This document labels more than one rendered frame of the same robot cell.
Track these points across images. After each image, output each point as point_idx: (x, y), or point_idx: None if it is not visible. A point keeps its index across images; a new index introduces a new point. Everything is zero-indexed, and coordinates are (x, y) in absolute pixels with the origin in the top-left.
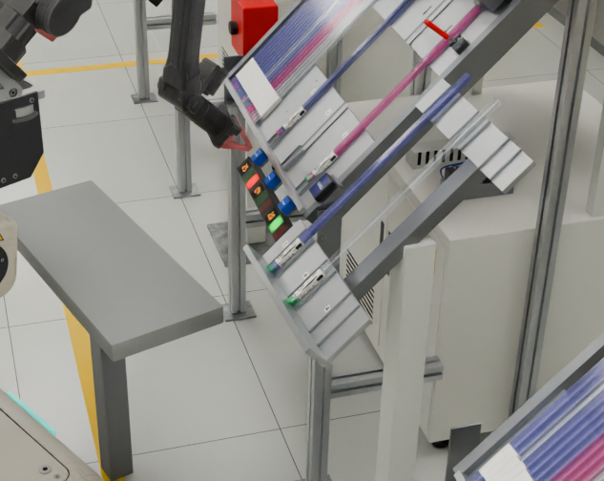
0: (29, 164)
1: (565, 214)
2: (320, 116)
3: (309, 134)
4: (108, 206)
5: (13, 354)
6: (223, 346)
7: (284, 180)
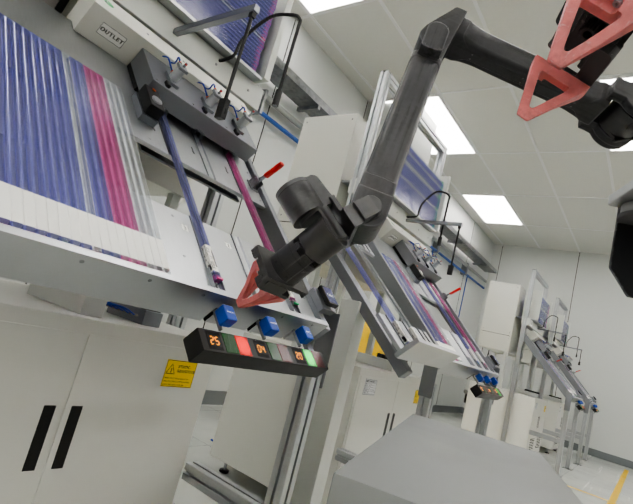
0: (629, 280)
1: None
2: (226, 251)
3: (239, 270)
4: (383, 454)
5: None
6: None
7: (294, 313)
